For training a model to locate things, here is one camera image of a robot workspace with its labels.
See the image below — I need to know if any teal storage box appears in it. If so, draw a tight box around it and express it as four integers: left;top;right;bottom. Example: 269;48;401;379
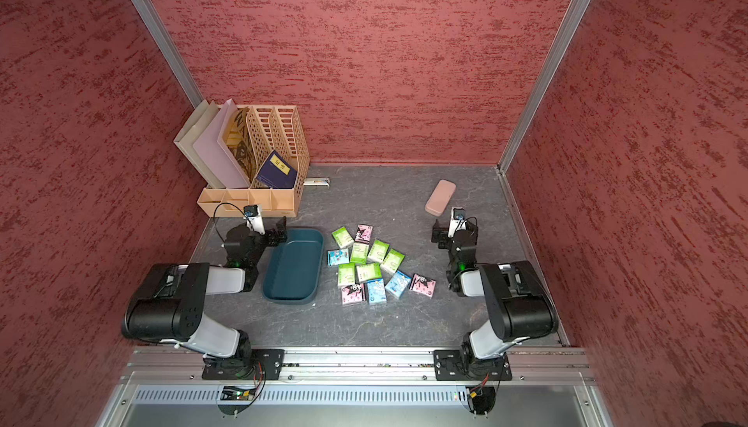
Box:
262;228;325;304

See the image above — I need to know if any green tissue pack top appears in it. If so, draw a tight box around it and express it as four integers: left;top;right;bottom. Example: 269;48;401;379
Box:
331;226;355;249

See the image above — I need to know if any green tissue pack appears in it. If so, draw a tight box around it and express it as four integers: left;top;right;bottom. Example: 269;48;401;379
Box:
337;263;356;288
350;242;369;265
356;263;382;283
331;226;355;249
367;239;391;265
381;249;405;274

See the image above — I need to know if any blue tissue pack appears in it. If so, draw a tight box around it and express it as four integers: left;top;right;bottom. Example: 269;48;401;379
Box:
385;270;412;300
326;249;350;266
365;278;387;305

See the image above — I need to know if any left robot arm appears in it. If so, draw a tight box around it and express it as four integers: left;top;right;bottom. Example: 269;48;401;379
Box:
121;218;288;381

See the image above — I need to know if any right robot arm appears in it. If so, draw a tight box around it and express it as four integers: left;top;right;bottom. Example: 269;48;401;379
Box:
430;221;559;380

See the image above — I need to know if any pink case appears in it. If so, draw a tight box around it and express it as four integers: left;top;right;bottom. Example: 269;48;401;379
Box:
425;180;456;217

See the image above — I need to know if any pink tissue pack right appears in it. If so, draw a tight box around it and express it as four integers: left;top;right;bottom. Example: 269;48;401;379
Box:
409;274;436;298

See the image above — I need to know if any pink tissue pack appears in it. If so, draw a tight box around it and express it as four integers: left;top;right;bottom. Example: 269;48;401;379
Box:
409;274;436;298
340;284;367;305
355;224;373;244

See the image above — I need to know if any navy blue book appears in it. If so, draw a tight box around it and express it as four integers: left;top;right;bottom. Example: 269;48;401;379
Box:
255;150;298;189

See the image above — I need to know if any pink tissue pack top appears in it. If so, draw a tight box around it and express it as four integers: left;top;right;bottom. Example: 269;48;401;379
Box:
355;224;373;244

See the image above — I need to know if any blue tissue pack bottom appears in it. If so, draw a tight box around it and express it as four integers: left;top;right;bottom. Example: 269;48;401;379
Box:
365;278;387;305

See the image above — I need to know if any pink tissue pack bottom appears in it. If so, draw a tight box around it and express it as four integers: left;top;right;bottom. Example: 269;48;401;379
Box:
340;284;367;305

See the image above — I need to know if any gold patterned book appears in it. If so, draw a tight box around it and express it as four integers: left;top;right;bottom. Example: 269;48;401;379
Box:
222;109;256;184

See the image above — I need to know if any beige file organizer rack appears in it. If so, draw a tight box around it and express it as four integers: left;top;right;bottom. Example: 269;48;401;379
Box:
195;100;310;218

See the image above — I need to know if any pink folder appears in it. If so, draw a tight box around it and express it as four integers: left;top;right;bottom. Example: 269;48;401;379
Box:
193;99;249;189

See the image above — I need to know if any beige folder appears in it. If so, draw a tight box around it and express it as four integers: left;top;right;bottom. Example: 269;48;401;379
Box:
173;99;226;189

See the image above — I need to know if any left circuit board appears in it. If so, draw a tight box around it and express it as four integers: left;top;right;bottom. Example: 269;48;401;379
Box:
220;386;259;403

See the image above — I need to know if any left corner aluminium profile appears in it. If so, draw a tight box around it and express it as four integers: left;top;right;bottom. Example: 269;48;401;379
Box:
130;0;203;108

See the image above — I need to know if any corner aluminium profile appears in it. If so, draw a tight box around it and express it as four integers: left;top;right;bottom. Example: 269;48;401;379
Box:
130;0;203;108
497;0;591;176

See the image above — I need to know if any right corner aluminium profile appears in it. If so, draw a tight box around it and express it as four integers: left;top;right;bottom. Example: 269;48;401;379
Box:
497;0;591;176

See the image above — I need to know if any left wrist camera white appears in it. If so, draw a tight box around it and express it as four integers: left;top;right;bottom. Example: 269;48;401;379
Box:
243;204;265;235

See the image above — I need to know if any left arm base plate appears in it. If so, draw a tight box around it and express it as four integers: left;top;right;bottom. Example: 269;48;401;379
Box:
202;349;286;382

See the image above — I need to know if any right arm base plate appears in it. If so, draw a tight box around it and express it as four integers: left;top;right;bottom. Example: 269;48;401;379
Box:
434;349;512;382

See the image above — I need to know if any aluminium front rail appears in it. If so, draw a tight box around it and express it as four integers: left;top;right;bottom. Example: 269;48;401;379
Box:
119;346;597;386

